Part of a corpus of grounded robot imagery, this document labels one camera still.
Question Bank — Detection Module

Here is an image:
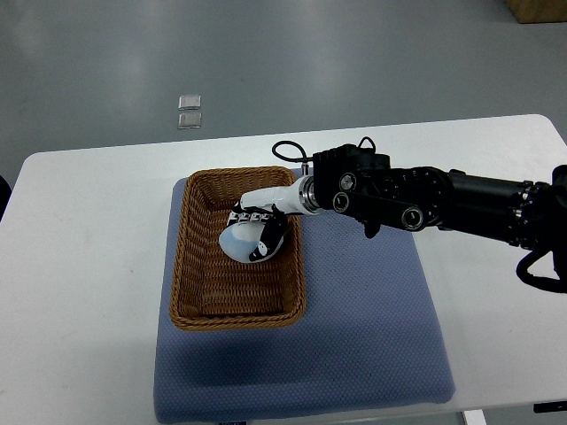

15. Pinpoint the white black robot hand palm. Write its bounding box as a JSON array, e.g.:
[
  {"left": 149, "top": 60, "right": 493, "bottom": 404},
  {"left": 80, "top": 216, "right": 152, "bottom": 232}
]
[{"left": 238, "top": 178, "right": 319, "bottom": 215}]

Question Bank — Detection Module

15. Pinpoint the blue fabric mat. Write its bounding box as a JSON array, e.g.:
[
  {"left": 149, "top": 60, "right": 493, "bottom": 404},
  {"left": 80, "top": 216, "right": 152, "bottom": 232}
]
[{"left": 153, "top": 181, "right": 454, "bottom": 423}]

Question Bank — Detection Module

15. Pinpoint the cardboard box corner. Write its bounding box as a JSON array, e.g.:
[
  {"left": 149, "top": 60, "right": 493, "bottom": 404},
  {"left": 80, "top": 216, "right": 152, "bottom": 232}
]
[{"left": 505, "top": 0, "right": 566, "bottom": 24}]

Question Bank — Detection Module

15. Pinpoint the upper metal floor plate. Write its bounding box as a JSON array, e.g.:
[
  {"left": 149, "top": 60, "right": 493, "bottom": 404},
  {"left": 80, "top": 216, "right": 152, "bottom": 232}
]
[{"left": 178, "top": 94, "right": 201, "bottom": 111}]

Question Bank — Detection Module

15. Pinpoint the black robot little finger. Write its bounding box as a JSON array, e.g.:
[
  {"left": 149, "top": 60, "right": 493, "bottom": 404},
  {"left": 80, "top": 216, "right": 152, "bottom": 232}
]
[{"left": 227, "top": 212, "right": 241, "bottom": 226}]

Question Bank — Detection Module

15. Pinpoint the light blue egg toy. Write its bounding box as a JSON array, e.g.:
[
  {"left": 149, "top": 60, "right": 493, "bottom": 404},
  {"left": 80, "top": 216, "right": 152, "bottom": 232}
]
[{"left": 218, "top": 222, "right": 262, "bottom": 264}]

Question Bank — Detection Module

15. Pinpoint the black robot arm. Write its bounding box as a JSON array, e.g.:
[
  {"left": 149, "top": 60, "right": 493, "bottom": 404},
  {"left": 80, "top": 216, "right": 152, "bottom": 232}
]
[{"left": 219, "top": 136, "right": 566, "bottom": 294}]

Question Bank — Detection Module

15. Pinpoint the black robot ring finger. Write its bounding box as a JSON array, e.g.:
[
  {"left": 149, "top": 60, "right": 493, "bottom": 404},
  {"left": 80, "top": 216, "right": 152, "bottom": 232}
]
[{"left": 238, "top": 212, "right": 251, "bottom": 222}]

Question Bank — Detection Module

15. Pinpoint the metal floor plate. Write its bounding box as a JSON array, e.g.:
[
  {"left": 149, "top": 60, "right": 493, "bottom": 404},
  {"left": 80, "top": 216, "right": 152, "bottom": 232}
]
[
  {"left": 177, "top": 112, "right": 202, "bottom": 129},
  {"left": 178, "top": 94, "right": 201, "bottom": 111}
]

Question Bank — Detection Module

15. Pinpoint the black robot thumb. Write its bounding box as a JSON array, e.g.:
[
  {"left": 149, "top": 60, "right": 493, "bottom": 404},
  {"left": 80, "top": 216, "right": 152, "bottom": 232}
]
[{"left": 248, "top": 214, "right": 286, "bottom": 261}]

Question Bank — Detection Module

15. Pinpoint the brown wicker basket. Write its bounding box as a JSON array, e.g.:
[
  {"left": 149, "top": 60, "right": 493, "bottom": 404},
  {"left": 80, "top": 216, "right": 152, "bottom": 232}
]
[{"left": 169, "top": 166, "right": 307, "bottom": 331}]

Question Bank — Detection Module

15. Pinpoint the lower metal floor plate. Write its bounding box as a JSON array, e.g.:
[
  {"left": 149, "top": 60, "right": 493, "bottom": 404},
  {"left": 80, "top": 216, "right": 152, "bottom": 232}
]
[{"left": 177, "top": 112, "right": 202, "bottom": 129}]

